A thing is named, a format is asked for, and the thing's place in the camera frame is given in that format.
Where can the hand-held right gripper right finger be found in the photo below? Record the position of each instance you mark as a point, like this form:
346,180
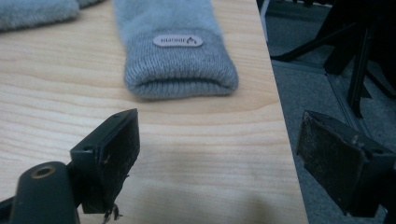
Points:
339,165

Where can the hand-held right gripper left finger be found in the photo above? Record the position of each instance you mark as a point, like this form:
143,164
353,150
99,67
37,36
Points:
106,158

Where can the grey knitted glove with label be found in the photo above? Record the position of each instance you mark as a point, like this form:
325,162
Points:
177,49

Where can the black metal stand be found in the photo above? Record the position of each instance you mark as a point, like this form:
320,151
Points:
348,46

